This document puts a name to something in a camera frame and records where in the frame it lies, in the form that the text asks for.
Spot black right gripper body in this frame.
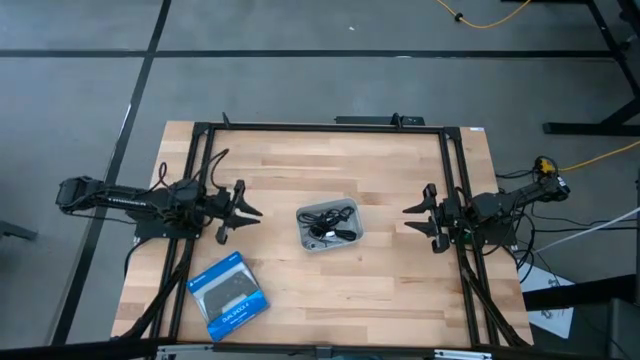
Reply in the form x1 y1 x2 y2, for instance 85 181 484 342
435 196 464 234

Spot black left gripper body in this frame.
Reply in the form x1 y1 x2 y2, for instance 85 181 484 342
208 191 237 231

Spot black USB-C cable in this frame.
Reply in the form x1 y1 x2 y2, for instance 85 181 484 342
298 205 357 237
310 222 359 244

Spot light grey plastic bin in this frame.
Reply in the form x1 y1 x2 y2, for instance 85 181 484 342
295 196 365 253

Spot blue DualShock controller box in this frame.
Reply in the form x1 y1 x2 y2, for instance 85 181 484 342
185 250 271 344

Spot white paper sheet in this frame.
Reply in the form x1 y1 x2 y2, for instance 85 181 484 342
516 261 577 341

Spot black floor beam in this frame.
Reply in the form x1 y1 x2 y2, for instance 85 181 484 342
521 272 637 312

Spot black table stand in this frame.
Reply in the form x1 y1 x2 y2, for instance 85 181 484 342
501 0 640 138

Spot grey furniture foot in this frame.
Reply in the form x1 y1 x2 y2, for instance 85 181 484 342
0 218 40 242

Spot black crate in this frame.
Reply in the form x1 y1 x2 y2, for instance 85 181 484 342
603 296 640 360

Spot black cable harness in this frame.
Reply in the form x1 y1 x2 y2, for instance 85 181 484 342
458 248 532 349
118 238 196 342

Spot yellow cord with plug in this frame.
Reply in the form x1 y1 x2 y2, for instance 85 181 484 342
533 140 640 177

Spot black floor cables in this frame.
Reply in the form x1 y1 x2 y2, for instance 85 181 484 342
493 168 640 286

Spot black aluminium table frame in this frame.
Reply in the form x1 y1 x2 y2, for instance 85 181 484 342
110 111 535 352

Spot white floor cable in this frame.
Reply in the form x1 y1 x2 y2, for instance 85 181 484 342
530 206 640 255

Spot yellow extension cord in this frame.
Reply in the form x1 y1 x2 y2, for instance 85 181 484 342
433 0 534 30

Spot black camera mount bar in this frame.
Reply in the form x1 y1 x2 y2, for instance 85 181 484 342
0 337 640 360

